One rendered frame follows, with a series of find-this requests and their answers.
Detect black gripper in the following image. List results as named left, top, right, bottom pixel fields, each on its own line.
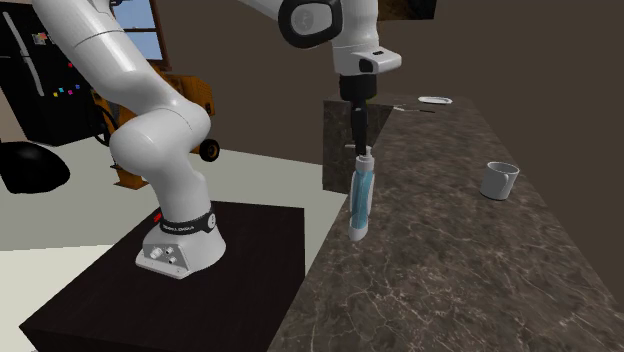
left=339, top=74, right=379, bottom=157

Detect white mug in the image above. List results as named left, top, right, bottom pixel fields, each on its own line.
left=479, top=161, right=521, bottom=202

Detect yellow wheeled cart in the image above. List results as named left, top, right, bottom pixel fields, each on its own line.
left=90, top=59, right=222, bottom=190

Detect dark robot stand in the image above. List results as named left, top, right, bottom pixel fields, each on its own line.
left=18, top=200, right=307, bottom=352

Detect black refrigerator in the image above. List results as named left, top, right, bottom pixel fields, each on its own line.
left=0, top=0, right=109, bottom=148

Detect black beanbag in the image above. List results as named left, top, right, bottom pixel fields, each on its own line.
left=0, top=140, right=71, bottom=195

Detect knife with dark handle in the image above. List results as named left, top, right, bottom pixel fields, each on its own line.
left=392, top=105, right=437, bottom=115

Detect window with brown frame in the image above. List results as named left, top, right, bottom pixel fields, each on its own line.
left=109, top=0, right=173, bottom=72

